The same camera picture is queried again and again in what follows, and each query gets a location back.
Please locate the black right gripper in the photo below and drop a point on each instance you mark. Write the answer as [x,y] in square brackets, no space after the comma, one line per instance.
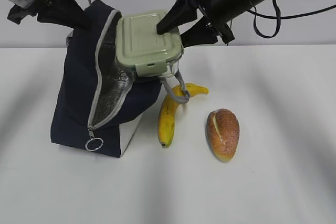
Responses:
[213,24]

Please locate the glass container green lid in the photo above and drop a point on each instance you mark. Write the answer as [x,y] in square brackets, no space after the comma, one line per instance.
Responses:
[141,50]

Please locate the navy and white lunch bag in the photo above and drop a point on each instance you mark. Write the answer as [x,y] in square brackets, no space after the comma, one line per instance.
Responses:
[100,103]

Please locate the yellow banana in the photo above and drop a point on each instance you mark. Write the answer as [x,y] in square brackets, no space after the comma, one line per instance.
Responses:
[166,120]

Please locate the brown bread roll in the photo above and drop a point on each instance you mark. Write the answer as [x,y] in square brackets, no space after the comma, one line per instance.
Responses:
[222,133]

